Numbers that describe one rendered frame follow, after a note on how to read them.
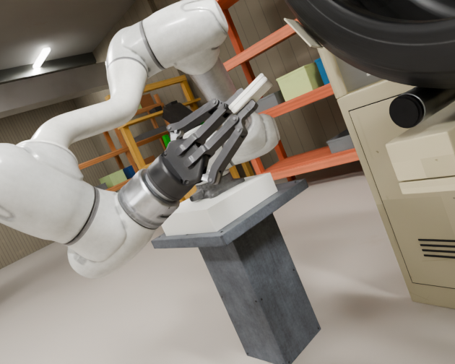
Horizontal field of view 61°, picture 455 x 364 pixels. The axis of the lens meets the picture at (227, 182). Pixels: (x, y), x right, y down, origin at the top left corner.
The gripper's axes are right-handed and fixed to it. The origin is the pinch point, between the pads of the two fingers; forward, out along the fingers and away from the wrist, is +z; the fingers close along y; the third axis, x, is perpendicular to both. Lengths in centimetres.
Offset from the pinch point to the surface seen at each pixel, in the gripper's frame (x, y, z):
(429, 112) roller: -1.0, 19.1, 15.2
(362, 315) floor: -125, 52, -36
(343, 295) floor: -143, 42, -41
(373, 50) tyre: 4.7, 9.6, 14.9
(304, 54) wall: -436, -192, 56
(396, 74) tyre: 2.2, 13.3, 15.1
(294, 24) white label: 0.2, -3.0, 11.6
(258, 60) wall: -463, -249, 11
